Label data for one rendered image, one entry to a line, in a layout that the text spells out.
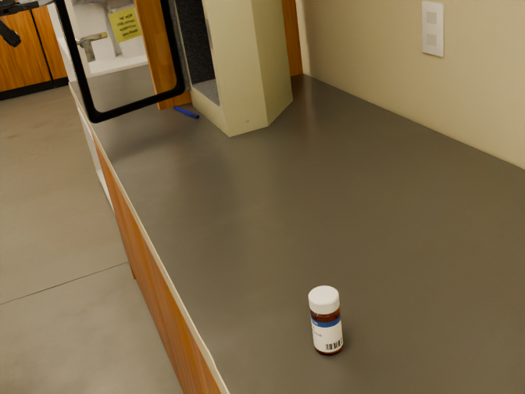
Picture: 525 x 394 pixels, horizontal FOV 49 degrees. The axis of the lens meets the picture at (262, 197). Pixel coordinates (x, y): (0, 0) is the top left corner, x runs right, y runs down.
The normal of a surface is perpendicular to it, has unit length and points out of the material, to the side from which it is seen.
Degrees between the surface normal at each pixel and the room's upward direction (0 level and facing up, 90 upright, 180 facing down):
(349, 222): 0
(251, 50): 90
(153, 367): 0
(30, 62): 90
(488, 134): 90
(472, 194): 0
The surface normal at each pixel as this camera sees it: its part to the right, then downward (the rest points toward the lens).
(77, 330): -0.14, -0.88
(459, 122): -0.91, 0.29
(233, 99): 0.39, 0.37
